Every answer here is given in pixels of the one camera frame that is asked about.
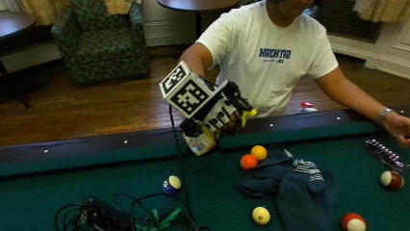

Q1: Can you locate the colourful snack packet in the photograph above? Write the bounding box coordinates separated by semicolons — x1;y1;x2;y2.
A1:
183;127;220;158

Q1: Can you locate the silver wristwatch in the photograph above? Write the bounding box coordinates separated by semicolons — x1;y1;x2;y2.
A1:
374;107;396;125

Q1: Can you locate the white marker cube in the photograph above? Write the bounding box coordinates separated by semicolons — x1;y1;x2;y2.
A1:
159;61;231;120

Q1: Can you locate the maroon striped pool ball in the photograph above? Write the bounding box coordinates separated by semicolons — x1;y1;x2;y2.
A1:
380;169;405;191

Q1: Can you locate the yellow pool ball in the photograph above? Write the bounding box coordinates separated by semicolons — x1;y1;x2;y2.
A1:
252;206;272;226
251;144;269;162

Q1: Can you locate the orange pool ball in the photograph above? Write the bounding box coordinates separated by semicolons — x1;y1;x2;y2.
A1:
239;153;259;170

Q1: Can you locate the person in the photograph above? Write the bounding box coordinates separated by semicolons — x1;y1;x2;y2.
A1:
179;0;410;148

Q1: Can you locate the red and white small object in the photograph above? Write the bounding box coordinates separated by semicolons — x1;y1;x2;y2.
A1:
298;101;320;114

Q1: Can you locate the blue striped pool ball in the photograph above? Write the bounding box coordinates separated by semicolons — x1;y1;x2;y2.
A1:
161;174;184;196

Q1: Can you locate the dark blue striped cloth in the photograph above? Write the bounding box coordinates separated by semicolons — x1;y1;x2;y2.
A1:
237;143;338;231

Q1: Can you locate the red striped pool ball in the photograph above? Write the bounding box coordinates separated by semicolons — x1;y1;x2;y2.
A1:
340;212;368;231

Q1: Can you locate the round dark table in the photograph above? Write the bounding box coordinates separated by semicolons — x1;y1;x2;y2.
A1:
155;0;244;41

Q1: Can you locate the green patterned armchair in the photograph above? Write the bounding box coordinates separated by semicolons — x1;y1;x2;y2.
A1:
50;0;152;86

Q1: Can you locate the dark radiator grille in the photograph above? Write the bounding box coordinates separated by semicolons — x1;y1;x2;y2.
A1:
313;0;385;44

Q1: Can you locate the beige curtain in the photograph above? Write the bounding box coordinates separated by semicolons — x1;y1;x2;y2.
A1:
353;0;410;24
18;0;136;26

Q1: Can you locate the dark wooden side table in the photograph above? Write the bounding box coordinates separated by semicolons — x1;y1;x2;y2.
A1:
0;11;52;110

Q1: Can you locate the thin black glove cable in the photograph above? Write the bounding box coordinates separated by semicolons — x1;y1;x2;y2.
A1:
167;103;203;231

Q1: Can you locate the pool table rail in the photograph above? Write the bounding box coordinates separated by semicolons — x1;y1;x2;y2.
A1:
0;105;410;178

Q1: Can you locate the green strap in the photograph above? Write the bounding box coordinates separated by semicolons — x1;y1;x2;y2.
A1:
135;207;187;231

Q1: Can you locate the black box with cables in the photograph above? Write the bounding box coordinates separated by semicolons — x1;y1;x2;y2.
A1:
52;192;212;231

